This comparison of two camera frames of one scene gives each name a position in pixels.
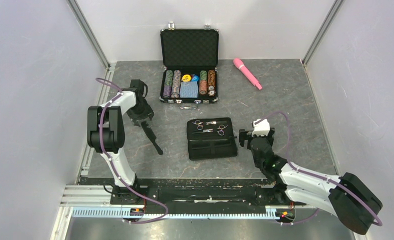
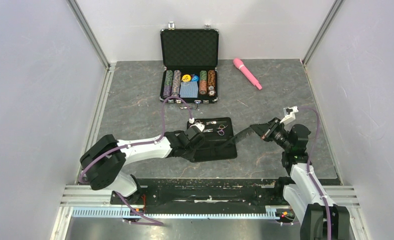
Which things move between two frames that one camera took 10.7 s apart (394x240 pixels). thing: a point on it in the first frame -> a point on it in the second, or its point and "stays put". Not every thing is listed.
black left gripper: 148,112 -> 190,154
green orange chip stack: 202,82 stays put
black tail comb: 151,136 -> 235,138
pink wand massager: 239,64 stays put
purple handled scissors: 219,131 stays put
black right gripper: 242,136 -> 265,130
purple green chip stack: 168,86 stays put
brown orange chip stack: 211,82 stays put
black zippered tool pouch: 210,138 stays put
